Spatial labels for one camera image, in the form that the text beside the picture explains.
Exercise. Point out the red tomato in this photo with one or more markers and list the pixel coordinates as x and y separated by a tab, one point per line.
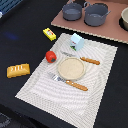
50	56

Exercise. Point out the yellow butter box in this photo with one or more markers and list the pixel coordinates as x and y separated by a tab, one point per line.
49	34

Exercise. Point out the orange bread loaf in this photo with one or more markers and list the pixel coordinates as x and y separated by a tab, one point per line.
18	70

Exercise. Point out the round beige plate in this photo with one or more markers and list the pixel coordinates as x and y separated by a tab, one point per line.
71	68

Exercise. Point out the woven beige placemat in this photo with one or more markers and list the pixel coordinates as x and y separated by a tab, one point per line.
74	106

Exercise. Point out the small grey pot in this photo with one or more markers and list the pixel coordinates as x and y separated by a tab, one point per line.
72	11

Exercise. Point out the large grey pot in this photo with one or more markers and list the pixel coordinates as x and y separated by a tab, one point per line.
95	14

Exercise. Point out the beige bowl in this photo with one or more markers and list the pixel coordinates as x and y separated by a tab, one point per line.
124	16

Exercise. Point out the fork with wooden handle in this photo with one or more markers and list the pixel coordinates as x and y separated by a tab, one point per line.
57	78

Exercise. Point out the knife with wooden handle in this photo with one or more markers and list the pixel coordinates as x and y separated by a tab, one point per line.
82	58

